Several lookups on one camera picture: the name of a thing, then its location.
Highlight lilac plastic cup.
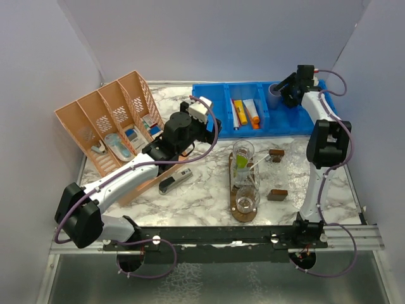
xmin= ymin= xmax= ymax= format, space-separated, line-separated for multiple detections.
xmin=268 ymin=83 xmax=282 ymax=110

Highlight lime green toothpaste tube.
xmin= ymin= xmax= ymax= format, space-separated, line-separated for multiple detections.
xmin=236 ymin=154 xmax=249 ymax=168

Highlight white tube orange cap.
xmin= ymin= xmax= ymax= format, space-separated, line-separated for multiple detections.
xmin=242 ymin=99 xmax=260 ymax=124

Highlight white tube black cap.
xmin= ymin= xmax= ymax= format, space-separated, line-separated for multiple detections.
xmin=233 ymin=167 xmax=250 ymax=187

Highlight grey toothbrush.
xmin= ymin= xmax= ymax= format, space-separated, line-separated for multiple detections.
xmin=246 ymin=170 xmax=256 ymax=187

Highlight white toothbrush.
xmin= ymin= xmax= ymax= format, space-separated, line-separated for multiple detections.
xmin=249 ymin=155 xmax=270 ymax=171

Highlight clear cup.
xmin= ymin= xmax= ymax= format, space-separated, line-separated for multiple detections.
xmin=235 ymin=186 xmax=260 ymax=214
xmin=265 ymin=159 xmax=289 ymax=190
xmin=232 ymin=139 xmax=255 ymax=170

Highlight clear jar brown lid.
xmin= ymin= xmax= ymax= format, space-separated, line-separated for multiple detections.
xmin=269 ymin=149 xmax=285 ymax=163

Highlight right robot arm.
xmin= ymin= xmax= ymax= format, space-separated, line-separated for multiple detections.
xmin=273 ymin=65 xmax=352 ymax=248

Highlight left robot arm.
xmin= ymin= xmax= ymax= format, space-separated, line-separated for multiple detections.
xmin=54 ymin=96 xmax=221 ymax=250

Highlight orange toothpaste tube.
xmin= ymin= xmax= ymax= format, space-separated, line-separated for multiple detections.
xmin=244 ymin=107 xmax=259 ymax=130

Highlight yellow toothpaste tube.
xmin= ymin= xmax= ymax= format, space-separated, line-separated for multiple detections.
xmin=234 ymin=99 xmax=247 ymax=125

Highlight brown wooden tray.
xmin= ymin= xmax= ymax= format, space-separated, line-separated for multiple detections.
xmin=228 ymin=153 xmax=259 ymax=223

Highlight clear front cup on tray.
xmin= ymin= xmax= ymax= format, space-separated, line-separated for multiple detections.
xmin=235 ymin=186 xmax=260 ymax=214

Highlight blue bin with jar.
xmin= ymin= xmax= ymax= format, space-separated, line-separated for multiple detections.
xmin=290 ymin=79 xmax=337 ymax=136

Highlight blue bin with toothbrushes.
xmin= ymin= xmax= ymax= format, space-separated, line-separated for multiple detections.
xmin=192 ymin=84 xmax=230 ymax=139

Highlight small red white boxes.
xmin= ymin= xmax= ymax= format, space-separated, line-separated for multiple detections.
xmin=142 ymin=114 xmax=161 ymax=138

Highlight blue bin with toothpastes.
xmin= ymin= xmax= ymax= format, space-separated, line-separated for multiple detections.
xmin=222 ymin=82 xmax=269 ymax=139

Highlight black silver stapler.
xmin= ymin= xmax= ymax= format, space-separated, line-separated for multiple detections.
xmin=158 ymin=168 xmax=193 ymax=195

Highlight clear textured glass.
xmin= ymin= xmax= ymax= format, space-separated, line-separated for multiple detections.
xmin=229 ymin=159 xmax=259 ymax=192

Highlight blue white box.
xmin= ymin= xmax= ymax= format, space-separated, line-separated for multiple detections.
xmin=125 ymin=127 xmax=146 ymax=151

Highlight peach desk organizer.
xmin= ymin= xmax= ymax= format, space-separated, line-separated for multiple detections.
xmin=54 ymin=70 xmax=190 ymax=208

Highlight light blue razor package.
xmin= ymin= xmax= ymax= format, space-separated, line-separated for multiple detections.
xmin=104 ymin=133 xmax=132 ymax=162

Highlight small white clip tool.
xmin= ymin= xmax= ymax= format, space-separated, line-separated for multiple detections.
xmin=91 ymin=140 xmax=106 ymax=155

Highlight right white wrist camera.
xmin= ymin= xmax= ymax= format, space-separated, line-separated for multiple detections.
xmin=313 ymin=68 xmax=319 ymax=86

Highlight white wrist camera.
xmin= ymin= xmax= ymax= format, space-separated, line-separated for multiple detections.
xmin=313 ymin=68 xmax=319 ymax=86
xmin=188 ymin=96 xmax=209 ymax=125

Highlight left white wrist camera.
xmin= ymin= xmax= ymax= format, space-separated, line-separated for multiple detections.
xmin=188 ymin=96 xmax=209 ymax=125

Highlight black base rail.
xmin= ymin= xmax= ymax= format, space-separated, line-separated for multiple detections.
xmin=103 ymin=225 xmax=327 ymax=264

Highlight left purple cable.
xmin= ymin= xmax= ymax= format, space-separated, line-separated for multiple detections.
xmin=54 ymin=94 xmax=221 ymax=279

